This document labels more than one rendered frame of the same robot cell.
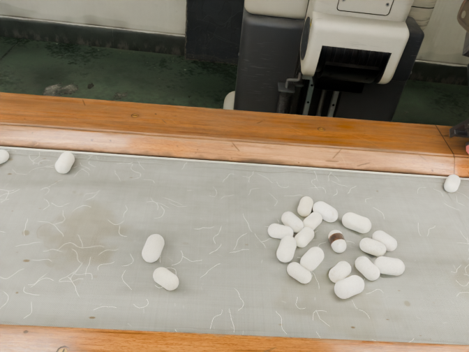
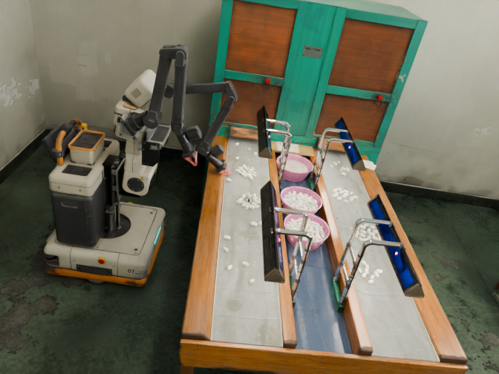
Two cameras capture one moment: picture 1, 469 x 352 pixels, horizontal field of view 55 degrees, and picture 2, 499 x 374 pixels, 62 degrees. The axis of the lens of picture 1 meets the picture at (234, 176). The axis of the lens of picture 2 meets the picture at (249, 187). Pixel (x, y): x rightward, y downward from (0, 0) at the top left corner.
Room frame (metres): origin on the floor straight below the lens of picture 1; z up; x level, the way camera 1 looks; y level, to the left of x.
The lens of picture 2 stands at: (0.45, 1.93, 2.18)
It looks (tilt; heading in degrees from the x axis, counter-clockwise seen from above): 33 degrees down; 269
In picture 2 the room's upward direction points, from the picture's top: 10 degrees clockwise
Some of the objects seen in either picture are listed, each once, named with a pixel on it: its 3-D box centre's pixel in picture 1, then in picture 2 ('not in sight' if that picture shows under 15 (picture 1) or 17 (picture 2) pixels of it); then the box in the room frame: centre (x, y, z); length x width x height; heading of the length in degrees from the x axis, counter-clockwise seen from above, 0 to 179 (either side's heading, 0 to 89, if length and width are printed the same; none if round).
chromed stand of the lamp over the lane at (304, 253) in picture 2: not in sight; (281, 257); (0.21, 0.49, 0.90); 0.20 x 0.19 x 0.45; 95
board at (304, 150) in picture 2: not in sight; (292, 148); (0.12, -0.89, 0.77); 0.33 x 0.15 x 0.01; 5
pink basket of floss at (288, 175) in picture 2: not in sight; (293, 168); (0.10, -0.67, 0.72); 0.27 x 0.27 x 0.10
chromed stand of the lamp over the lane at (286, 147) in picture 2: not in sight; (272, 155); (0.29, -0.48, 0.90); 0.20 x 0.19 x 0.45; 95
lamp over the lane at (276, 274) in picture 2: not in sight; (272, 225); (0.29, 0.49, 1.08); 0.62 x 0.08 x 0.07; 95
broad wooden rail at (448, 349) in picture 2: not in sight; (387, 237); (-0.49, -0.11, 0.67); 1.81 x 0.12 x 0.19; 95
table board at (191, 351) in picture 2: not in sight; (323, 365); (-0.02, 0.85, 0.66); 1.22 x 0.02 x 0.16; 5
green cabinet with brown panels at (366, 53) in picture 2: not in sight; (306, 64); (0.12, -1.24, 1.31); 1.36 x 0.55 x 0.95; 5
